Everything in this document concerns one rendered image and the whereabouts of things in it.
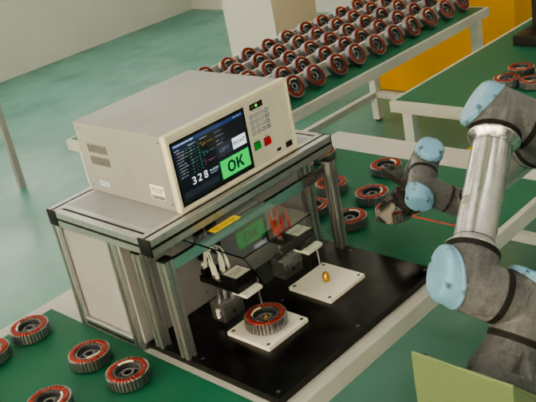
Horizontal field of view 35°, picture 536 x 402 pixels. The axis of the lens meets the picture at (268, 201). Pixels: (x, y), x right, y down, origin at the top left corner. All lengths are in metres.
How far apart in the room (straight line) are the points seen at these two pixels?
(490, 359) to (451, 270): 0.19
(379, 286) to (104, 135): 0.83
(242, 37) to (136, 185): 4.20
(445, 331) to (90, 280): 1.61
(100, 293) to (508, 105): 1.17
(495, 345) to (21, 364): 1.29
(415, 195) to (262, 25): 4.06
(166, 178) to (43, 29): 7.16
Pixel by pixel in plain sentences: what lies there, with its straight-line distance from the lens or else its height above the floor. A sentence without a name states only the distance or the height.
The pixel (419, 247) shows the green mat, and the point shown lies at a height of 0.75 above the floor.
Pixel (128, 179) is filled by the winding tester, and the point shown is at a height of 1.18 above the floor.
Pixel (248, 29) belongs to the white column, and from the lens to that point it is 6.28.
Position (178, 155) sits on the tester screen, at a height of 1.26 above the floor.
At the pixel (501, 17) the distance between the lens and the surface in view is 5.61.
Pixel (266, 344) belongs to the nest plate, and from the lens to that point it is 2.16.
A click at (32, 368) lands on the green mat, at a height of 0.75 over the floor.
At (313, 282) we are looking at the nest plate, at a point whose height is 0.78.
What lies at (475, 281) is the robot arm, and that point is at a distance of 1.71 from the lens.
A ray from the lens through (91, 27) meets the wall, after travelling 9.53.
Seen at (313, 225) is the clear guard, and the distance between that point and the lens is 2.09.
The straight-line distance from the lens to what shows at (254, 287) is 2.21.
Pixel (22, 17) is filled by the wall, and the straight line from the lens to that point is 9.09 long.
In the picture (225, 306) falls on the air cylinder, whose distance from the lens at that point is 2.28.
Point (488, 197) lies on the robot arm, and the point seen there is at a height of 1.18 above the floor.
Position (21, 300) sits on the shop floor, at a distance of 4.46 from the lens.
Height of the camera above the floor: 1.97
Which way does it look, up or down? 24 degrees down
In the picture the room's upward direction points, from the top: 11 degrees counter-clockwise
